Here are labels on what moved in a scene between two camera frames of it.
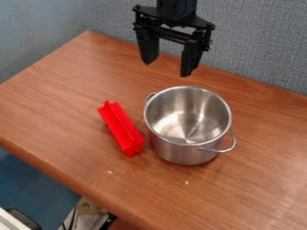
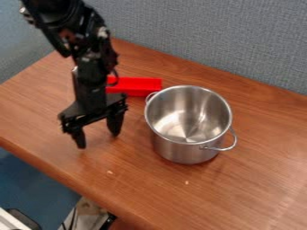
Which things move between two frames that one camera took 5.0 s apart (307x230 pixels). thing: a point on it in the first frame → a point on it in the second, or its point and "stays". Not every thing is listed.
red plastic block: x=122 y=128 → x=135 y=86
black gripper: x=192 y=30 → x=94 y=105
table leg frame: x=87 y=216 stays
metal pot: x=188 y=121 stays
